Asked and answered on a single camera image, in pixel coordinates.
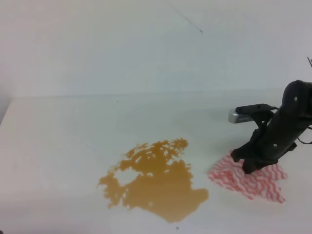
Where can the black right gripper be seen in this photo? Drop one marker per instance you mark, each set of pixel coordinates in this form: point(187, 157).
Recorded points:
point(270, 141)

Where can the red white striped rag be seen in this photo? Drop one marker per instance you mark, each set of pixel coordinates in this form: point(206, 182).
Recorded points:
point(263, 183)

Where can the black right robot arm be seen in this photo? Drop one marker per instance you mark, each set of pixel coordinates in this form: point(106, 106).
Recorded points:
point(297, 100)

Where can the brown coffee stain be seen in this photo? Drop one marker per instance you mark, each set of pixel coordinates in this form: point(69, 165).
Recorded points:
point(154, 178)

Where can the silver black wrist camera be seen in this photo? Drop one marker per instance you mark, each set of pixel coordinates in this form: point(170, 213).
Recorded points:
point(258, 113)

